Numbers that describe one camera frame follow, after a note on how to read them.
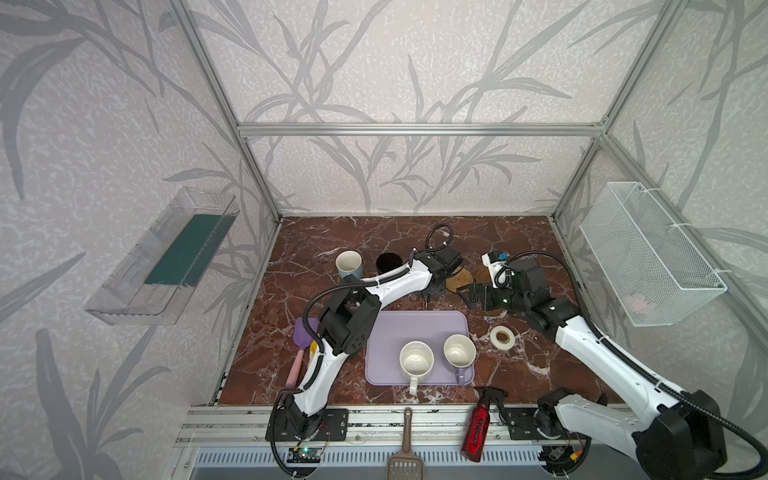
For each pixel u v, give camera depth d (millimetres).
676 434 380
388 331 857
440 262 710
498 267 719
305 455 711
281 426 727
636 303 730
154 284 630
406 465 690
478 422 708
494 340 873
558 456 748
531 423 733
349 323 532
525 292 611
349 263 964
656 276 614
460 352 844
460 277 1019
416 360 828
